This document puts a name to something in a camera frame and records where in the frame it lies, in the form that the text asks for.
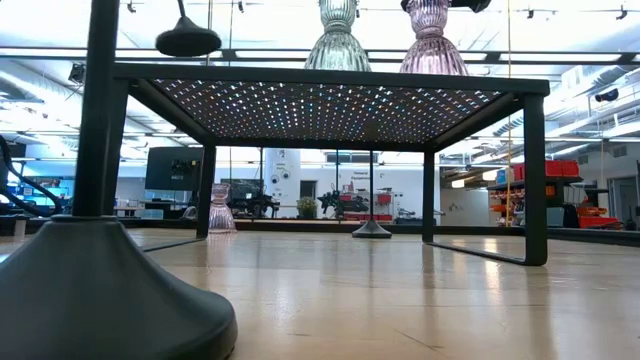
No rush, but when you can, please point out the black perforated metal riser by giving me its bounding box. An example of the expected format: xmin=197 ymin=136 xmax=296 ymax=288
xmin=112 ymin=62 xmax=551 ymax=267

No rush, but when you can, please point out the black wall monitor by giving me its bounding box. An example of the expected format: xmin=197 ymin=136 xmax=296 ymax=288
xmin=144 ymin=146 xmax=205 ymax=192

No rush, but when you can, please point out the black aluminium table frame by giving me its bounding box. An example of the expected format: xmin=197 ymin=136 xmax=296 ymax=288
xmin=0 ymin=213 xmax=640 ymax=249

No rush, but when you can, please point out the pink ribbed glass candle holder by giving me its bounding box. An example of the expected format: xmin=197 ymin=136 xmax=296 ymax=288
xmin=398 ymin=0 xmax=470 ymax=77
xmin=207 ymin=182 xmax=238 ymax=235

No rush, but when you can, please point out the clear ribbed glass candle holder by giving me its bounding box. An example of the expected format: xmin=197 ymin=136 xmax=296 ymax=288
xmin=303 ymin=0 xmax=373 ymax=73

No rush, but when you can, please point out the dark left arm cable loop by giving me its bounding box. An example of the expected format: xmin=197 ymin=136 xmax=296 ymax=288
xmin=0 ymin=133 xmax=65 ymax=217

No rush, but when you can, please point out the distant potted plant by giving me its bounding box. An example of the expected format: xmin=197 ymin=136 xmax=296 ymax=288
xmin=296 ymin=196 xmax=319 ymax=220

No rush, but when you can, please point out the white pillar with cameras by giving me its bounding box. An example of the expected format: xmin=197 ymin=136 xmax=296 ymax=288
xmin=263 ymin=147 xmax=302 ymax=220

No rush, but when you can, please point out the shelf with red bins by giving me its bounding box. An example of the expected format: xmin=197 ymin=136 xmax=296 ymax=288
xmin=487 ymin=159 xmax=624 ymax=230

